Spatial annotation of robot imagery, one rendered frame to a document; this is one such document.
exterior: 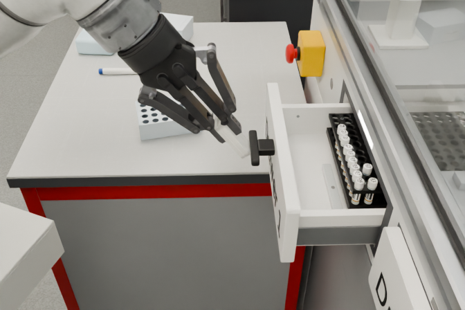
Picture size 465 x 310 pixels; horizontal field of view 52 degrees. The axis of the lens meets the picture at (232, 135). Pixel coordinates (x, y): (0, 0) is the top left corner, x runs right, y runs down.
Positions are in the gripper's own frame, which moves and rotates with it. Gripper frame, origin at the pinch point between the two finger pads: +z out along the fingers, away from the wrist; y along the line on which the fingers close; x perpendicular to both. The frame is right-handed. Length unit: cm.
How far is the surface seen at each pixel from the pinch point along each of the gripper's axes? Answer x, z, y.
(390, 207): -13.9, 11.4, 15.4
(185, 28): 59, 4, -16
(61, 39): 209, 20, -133
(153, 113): 24.1, 2.4, -20.1
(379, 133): -5.8, 7.0, 18.2
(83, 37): 55, -10, -37
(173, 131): 21.0, 6.5, -18.3
